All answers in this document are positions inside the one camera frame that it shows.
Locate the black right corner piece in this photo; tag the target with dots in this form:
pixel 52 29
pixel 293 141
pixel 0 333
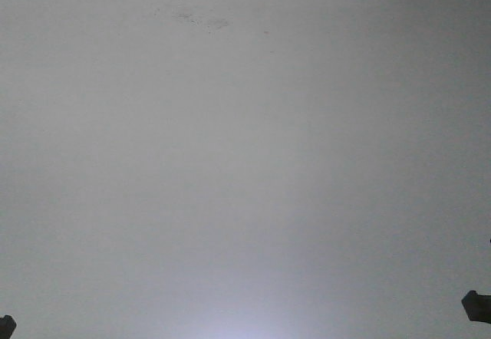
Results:
pixel 477 307

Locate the black corner piece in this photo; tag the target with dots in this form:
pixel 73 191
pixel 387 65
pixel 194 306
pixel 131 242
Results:
pixel 7 326
pixel 477 307

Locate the black left corner piece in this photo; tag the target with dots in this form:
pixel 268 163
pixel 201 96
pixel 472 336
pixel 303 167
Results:
pixel 7 326

